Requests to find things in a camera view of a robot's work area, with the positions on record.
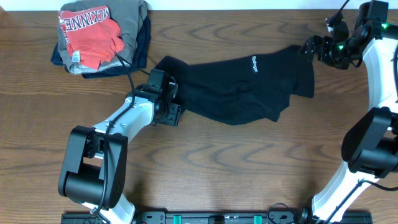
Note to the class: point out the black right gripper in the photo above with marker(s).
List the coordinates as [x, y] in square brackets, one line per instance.
[324, 42]

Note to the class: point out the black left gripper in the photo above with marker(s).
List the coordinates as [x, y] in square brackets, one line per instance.
[173, 118]

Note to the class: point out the black t-shirt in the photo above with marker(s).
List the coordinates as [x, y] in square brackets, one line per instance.
[242, 90]

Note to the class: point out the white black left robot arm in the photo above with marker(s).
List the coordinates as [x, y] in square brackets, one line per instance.
[94, 165]

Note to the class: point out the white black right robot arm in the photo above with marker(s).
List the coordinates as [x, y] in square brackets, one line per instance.
[369, 149]

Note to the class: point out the navy folded garment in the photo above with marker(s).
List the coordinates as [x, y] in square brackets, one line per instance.
[139, 60]

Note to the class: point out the red printed folded shirt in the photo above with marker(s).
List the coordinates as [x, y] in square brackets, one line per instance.
[91, 35]

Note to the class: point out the grey folded garment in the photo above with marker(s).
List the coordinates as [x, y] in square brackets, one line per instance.
[130, 16]

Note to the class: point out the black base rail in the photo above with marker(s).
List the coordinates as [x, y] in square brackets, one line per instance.
[214, 218]

